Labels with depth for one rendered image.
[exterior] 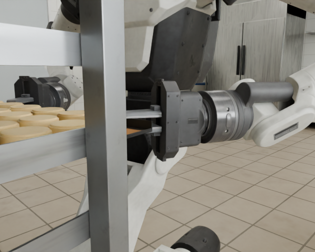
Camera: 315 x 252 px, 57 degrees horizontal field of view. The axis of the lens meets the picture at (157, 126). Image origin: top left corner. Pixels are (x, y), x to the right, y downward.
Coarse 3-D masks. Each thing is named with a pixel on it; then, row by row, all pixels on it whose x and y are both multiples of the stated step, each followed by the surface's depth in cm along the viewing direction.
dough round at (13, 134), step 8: (16, 128) 30; (24, 128) 30; (32, 128) 30; (40, 128) 30; (48, 128) 30; (0, 136) 28; (8, 136) 27; (16, 136) 27; (24, 136) 28; (32, 136) 28
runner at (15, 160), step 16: (80, 128) 28; (0, 144) 22; (16, 144) 23; (32, 144) 24; (48, 144) 26; (64, 144) 27; (80, 144) 29; (0, 160) 22; (16, 160) 23; (32, 160) 24; (48, 160) 26; (64, 160) 27; (0, 176) 22; (16, 176) 23
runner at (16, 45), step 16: (0, 32) 21; (16, 32) 22; (32, 32) 23; (48, 32) 24; (64, 32) 26; (0, 48) 21; (16, 48) 22; (32, 48) 23; (48, 48) 25; (64, 48) 26; (80, 48) 27; (0, 64) 22; (16, 64) 22; (32, 64) 24; (48, 64) 25; (64, 64) 26; (80, 64) 28
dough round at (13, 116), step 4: (4, 112) 42; (8, 112) 42; (12, 112) 42; (16, 112) 42; (20, 112) 42; (24, 112) 42; (28, 112) 42; (0, 116) 39; (4, 116) 39; (8, 116) 39; (12, 116) 39; (16, 116) 39; (20, 116) 39; (12, 120) 39; (16, 120) 39
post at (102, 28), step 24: (96, 0) 25; (120, 0) 27; (96, 24) 26; (120, 24) 27; (96, 48) 26; (120, 48) 27; (96, 72) 27; (120, 72) 28; (96, 96) 27; (120, 96) 28; (96, 120) 28; (120, 120) 29; (96, 144) 28; (120, 144) 29; (96, 168) 29; (120, 168) 29; (96, 192) 29; (120, 192) 30; (96, 216) 30; (120, 216) 30; (96, 240) 30; (120, 240) 31
